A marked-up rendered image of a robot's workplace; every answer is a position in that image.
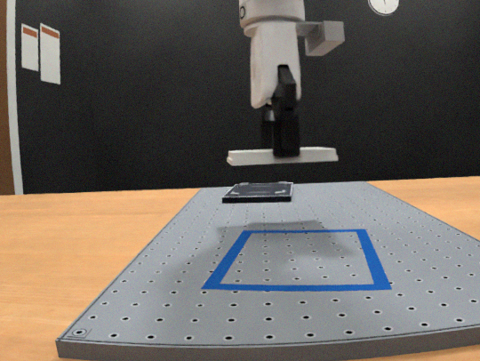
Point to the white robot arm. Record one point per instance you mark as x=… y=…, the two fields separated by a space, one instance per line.
x=322 y=37

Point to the blue tape square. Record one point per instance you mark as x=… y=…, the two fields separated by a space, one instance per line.
x=378 y=274

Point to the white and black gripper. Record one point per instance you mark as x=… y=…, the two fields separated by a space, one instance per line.
x=274 y=54

